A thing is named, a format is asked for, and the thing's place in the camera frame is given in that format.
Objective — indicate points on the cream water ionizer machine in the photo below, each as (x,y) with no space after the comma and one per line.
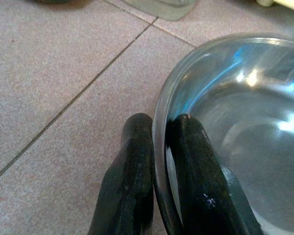
(281,2)

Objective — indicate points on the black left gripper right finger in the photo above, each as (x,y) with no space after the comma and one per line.
(198,183)

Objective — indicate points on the round steel bowl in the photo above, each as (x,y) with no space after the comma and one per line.
(254,110)

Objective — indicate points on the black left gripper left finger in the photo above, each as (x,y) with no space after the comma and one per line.
(132,183)

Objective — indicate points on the glass jar with orange lid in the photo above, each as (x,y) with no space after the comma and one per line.
(166,8)

